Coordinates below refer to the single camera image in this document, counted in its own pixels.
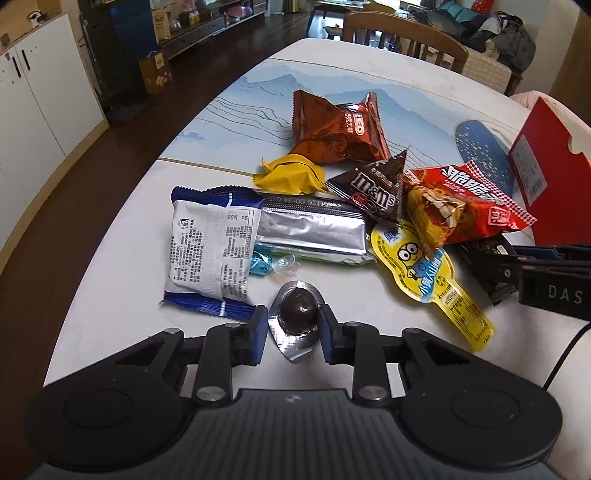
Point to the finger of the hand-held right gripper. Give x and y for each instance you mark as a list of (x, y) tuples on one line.
[(549, 254), (503, 267)]

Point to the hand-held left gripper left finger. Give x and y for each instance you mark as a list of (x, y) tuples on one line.
[(258, 333)]

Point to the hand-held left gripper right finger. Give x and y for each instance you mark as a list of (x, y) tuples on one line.
[(328, 338)]

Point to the black snack packet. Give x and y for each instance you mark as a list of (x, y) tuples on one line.
[(485, 249)]

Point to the chocolate ball foil blister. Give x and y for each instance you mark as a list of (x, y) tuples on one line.
[(298, 309)]

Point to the red chip packet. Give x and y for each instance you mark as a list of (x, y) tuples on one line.
[(461, 212)]

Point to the red cardboard box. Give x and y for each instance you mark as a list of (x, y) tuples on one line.
[(554, 184)]

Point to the yellow cartoon packet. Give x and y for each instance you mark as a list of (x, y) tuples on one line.
[(425, 272)]

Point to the blue white snack packet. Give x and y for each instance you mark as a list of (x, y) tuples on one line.
[(210, 251)]

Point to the silver foil packet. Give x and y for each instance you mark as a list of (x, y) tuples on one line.
[(309, 227)]

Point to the yellow snack packet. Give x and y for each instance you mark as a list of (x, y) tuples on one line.
[(288, 176)]

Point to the blue wrapped candy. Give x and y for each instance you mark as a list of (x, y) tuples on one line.
[(260, 265)]

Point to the clear wrapped candy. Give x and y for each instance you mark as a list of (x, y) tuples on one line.
[(285, 264)]

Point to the dark triangular chocolate packet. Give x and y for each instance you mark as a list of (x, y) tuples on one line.
[(375, 189)]

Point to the brown cookie packet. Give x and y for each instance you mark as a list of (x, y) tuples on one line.
[(339, 131)]

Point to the sofa with clothes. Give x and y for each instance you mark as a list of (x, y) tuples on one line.
[(498, 37)]

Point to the wooden chair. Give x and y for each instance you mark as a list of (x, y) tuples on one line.
[(406, 37)]

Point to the brown paper bag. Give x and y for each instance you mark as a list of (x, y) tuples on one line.
[(154, 74)]

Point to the wooden coffee table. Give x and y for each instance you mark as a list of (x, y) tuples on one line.
[(341, 9)]

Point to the dark TV cabinet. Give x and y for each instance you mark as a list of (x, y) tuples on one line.
[(207, 25)]

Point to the black appliance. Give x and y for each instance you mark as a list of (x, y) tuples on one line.
[(120, 50)]

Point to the white cabinet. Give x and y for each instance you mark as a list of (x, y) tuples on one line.
[(37, 101)]

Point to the beige paper bag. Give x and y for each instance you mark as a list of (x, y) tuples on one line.
[(161, 24)]

